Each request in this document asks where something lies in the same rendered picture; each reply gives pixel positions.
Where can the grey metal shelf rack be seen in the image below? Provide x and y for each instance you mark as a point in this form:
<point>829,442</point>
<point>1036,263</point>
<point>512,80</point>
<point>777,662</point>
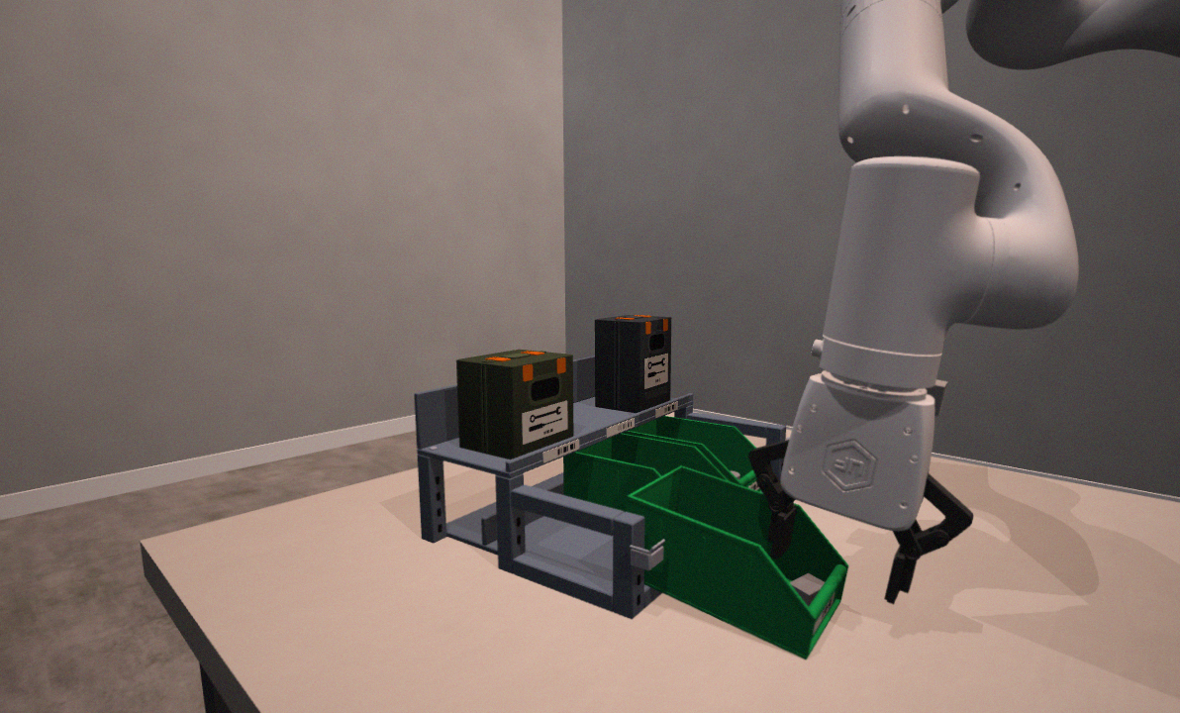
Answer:
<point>532,546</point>

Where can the green bin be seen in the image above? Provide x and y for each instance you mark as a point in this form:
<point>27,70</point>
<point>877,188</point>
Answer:
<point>607,472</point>
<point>729,447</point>
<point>730,574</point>

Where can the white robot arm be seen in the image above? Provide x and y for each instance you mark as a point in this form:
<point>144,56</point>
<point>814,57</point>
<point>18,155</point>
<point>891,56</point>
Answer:
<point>913,257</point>

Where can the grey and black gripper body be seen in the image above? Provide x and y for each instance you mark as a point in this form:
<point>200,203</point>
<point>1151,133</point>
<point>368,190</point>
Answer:
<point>863,458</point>

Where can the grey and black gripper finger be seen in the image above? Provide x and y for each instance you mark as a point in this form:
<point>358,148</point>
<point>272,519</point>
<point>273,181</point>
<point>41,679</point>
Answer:
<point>915,543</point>
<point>781,504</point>

